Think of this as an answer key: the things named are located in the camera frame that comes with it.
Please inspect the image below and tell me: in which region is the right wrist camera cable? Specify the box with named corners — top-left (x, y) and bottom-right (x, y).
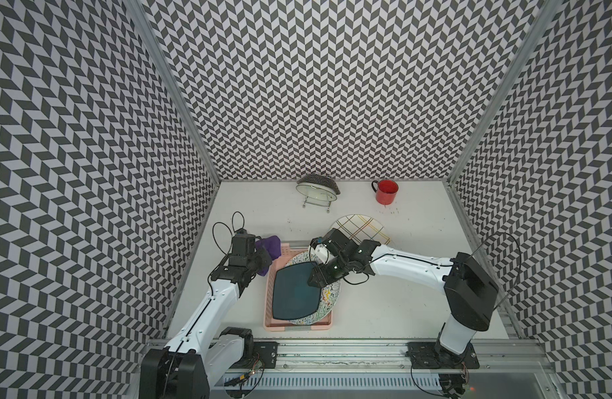
top-left (470, 231), bottom-right (524, 310)

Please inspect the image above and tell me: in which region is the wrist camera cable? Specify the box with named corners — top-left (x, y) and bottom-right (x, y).
top-left (210, 210), bottom-right (247, 256)
top-left (470, 231), bottom-right (524, 310)

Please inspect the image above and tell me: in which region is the pink plastic tray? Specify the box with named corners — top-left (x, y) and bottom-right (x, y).
top-left (264, 241), bottom-right (333, 333)

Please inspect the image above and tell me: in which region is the aluminium front rail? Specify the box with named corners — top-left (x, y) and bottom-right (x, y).
top-left (135, 338), bottom-right (556, 376)

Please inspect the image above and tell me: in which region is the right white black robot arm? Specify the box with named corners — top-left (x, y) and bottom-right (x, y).
top-left (307, 229), bottom-right (499, 357)

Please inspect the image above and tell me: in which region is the colourful speckled round plate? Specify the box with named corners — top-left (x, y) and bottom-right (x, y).
top-left (284, 250), bottom-right (341, 326)

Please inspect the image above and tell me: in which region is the purple cloth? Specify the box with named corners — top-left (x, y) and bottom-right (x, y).
top-left (255, 235), bottom-right (282, 276)

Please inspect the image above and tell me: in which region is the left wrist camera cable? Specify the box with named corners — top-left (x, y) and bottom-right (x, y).
top-left (210, 210), bottom-right (247, 256)

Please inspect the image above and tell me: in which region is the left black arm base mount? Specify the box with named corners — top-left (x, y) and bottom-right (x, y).
top-left (220, 327), bottom-right (279, 369)

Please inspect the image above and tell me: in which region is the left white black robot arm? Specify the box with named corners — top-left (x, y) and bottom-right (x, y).
top-left (138, 229), bottom-right (272, 398)

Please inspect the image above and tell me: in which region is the dark teal square plate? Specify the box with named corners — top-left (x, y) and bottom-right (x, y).
top-left (272, 262), bottom-right (321, 321)

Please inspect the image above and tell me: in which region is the red mug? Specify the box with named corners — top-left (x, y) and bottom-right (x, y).
top-left (371, 180), bottom-right (399, 205)

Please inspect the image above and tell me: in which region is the metal wire plate rack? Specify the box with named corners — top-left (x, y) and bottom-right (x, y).
top-left (302, 196), bottom-right (332, 214)

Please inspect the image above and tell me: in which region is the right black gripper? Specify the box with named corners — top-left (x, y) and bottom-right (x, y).
top-left (306, 253), bottom-right (351, 289)

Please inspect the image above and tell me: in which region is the white plaid striped plate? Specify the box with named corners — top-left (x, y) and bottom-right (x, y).
top-left (330, 214), bottom-right (392, 245)

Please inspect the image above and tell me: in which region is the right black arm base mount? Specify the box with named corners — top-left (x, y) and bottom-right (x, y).
top-left (406, 342), bottom-right (480, 370)

